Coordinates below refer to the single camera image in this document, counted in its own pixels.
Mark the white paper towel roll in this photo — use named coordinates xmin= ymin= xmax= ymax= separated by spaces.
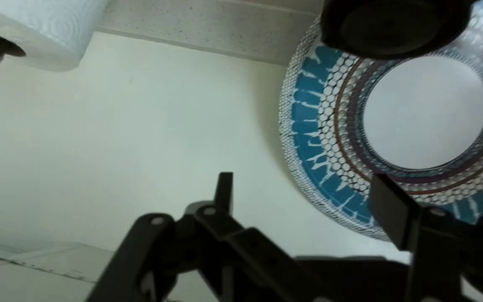
xmin=0 ymin=0 xmax=112 ymax=74

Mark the blue patterned white plate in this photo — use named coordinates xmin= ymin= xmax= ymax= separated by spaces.
xmin=278 ymin=0 xmax=483 ymax=244

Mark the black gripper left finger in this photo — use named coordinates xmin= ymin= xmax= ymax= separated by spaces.
xmin=85 ymin=172 xmax=322 ymax=302

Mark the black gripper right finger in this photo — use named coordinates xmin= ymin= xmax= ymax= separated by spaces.
xmin=369 ymin=172 xmax=483 ymax=302

